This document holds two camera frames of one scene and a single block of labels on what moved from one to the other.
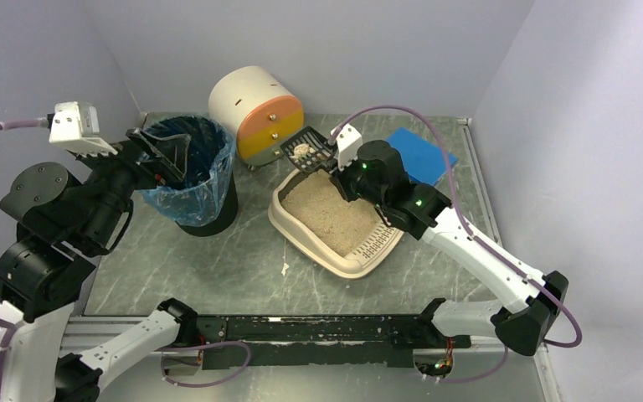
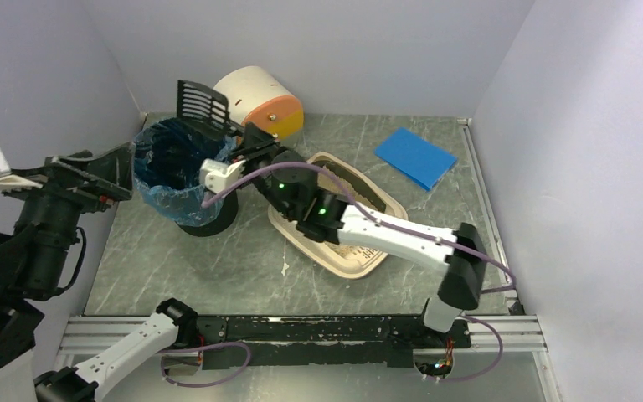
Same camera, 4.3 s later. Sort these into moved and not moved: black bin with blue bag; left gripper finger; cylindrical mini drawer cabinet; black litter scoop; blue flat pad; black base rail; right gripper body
Moved: left gripper finger; right gripper body; black litter scoop
Not moved: blue flat pad; cylindrical mini drawer cabinet; black base rail; black bin with blue bag
